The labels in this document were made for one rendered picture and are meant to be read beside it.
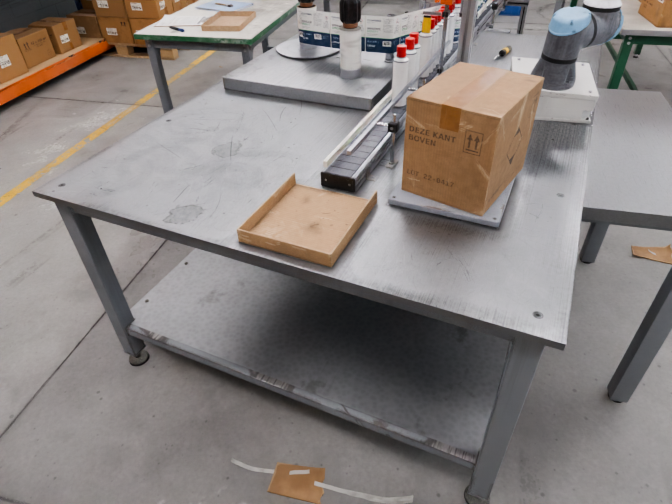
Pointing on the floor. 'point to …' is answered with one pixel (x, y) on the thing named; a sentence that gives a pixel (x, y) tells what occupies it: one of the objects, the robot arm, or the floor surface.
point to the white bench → (274, 12)
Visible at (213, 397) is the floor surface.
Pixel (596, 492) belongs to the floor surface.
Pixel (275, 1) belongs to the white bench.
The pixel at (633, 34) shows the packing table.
